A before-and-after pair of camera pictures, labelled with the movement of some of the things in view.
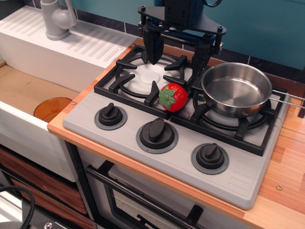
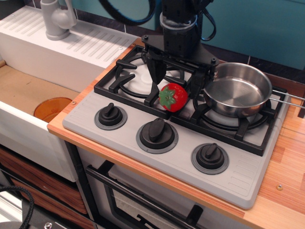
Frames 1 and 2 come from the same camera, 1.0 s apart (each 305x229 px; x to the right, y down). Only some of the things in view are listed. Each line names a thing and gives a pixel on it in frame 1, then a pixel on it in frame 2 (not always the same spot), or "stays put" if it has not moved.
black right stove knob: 209,159 stays put
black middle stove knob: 157,137 stays put
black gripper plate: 187,14 → 186,46
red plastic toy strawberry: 173,97 stays put
